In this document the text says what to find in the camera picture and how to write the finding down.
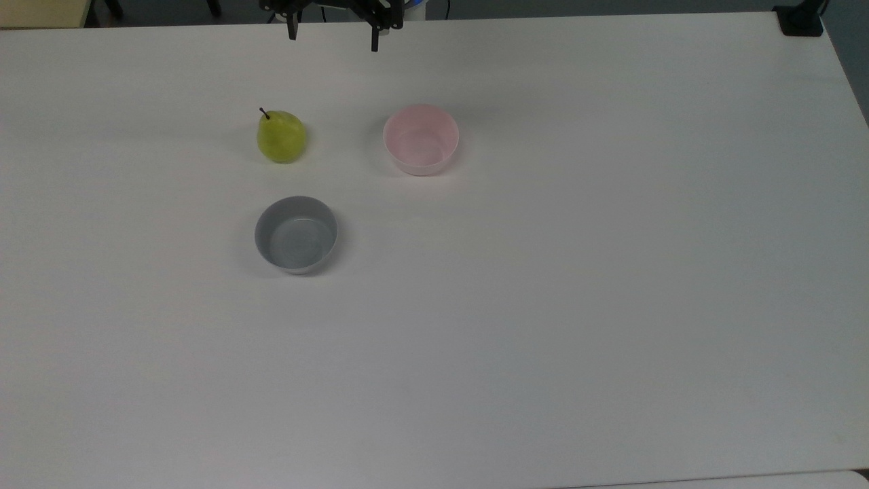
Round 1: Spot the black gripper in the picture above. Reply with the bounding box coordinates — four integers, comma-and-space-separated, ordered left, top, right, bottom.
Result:
259, 0, 405, 53

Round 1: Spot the grey plastic bowl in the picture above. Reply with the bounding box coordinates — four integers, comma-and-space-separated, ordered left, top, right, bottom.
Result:
254, 196, 339, 276

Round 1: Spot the pink plastic bowl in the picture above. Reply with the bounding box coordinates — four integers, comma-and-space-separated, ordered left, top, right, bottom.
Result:
382, 103, 460, 177

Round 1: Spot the yellow wooden table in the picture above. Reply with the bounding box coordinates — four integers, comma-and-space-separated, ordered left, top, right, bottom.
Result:
0, 0, 93, 30

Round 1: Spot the green pear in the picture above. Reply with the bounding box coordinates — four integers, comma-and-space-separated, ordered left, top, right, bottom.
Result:
256, 107, 308, 164

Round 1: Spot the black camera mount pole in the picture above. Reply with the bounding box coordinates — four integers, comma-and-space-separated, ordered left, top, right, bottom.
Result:
773, 0, 830, 37

